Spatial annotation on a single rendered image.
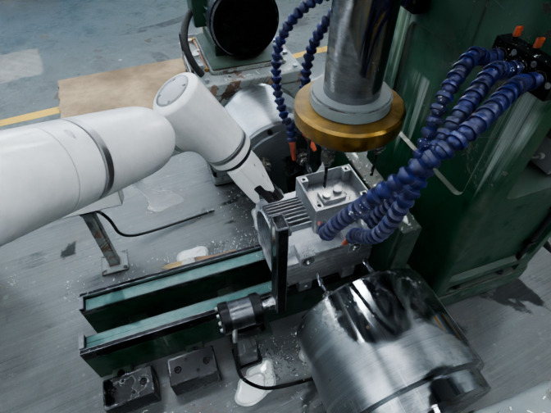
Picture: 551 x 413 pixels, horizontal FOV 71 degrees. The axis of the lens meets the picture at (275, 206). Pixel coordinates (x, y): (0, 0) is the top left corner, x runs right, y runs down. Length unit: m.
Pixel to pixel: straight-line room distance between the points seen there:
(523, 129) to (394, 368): 0.38
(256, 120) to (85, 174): 0.58
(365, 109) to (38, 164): 0.43
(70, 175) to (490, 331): 0.96
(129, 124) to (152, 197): 0.83
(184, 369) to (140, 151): 0.55
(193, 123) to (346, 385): 0.44
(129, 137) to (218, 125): 0.21
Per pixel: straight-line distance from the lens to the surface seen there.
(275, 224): 0.56
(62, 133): 0.41
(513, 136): 0.66
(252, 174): 0.68
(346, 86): 0.59
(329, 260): 0.79
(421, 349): 0.59
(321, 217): 0.74
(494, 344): 1.08
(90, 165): 0.40
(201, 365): 0.88
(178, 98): 0.59
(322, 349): 0.63
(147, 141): 0.47
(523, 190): 0.80
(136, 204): 1.27
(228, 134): 0.64
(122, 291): 0.94
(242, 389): 0.92
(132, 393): 0.90
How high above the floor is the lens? 1.68
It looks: 47 degrees down
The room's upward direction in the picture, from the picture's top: straight up
